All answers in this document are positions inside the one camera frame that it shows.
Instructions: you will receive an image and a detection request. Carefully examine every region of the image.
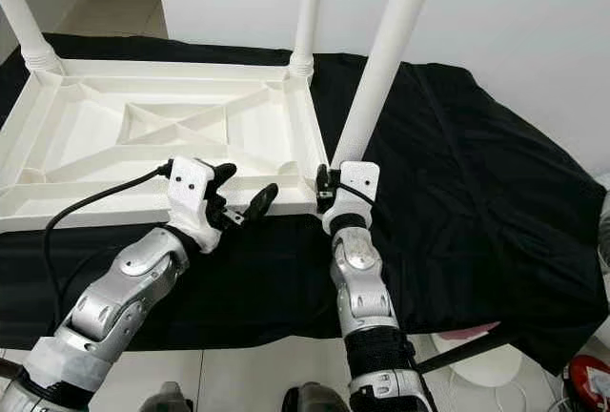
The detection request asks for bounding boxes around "white plastic table top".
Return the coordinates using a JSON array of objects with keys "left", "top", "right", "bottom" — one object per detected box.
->
[{"left": 0, "top": 56, "right": 330, "bottom": 234}]

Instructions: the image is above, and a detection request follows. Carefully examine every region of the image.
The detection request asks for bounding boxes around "white plastic table leg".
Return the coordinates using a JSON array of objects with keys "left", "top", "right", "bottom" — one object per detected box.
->
[
  {"left": 288, "top": 0, "right": 331, "bottom": 79},
  {"left": 330, "top": 0, "right": 445, "bottom": 173},
  {"left": 0, "top": 0, "right": 68, "bottom": 74}
]

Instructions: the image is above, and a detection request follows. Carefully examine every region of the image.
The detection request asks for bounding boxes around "black table cloth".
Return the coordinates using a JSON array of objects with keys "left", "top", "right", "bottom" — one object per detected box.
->
[{"left": 0, "top": 35, "right": 606, "bottom": 375}]

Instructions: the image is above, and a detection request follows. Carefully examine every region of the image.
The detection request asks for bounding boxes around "grey left robot leg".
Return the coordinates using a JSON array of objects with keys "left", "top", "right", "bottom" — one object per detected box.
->
[{"left": 143, "top": 381, "right": 196, "bottom": 412}]

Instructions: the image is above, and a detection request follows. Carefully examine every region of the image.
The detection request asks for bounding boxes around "grey robot leg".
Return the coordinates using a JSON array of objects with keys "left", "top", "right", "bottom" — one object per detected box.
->
[
  {"left": 281, "top": 383, "right": 349, "bottom": 412},
  {"left": 143, "top": 381, "right": 196, "bottom": 412}
]

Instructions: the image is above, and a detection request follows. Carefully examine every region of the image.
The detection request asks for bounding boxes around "grey right robot leg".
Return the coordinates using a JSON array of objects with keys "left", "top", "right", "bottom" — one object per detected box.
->
[{"left": 281, "top": 383, "right": 349, "bottom": 412}]

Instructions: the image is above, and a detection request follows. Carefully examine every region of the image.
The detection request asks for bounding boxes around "white electric fan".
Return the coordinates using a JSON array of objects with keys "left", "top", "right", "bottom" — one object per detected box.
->
[{"left": 596, "top": 188, "right": 610, "bottom": 275}]

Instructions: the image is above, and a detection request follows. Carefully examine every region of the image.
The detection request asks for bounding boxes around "red round object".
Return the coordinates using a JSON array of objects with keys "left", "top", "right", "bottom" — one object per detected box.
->
[{"left": 562, "top": 355, "right": 610, "bottom": 408}]

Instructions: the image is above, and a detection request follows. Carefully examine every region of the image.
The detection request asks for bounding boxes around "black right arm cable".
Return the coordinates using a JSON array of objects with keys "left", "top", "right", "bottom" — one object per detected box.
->
[{"left": 334, "top": 175, "right": 377, "bottom": 205}]

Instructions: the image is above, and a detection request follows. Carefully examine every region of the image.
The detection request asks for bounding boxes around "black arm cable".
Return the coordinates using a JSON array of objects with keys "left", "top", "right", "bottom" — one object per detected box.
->
[
  {"left": 43, "top": 162, "right": 174, "bottom": 289},
  {"left": 334, "top": 175, "right": 377, "bottom": 205}
]

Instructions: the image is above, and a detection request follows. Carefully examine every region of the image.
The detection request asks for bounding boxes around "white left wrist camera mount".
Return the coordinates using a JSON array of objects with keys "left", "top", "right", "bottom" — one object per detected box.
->
[{"left": 167, "top": 156, "right": 222, "bottom": 253}]

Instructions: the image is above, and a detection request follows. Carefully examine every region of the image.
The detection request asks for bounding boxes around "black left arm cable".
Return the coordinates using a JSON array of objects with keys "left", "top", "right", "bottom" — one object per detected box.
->
[{"left": 43, "top": 162, "right": 174, "bottom": 289}]

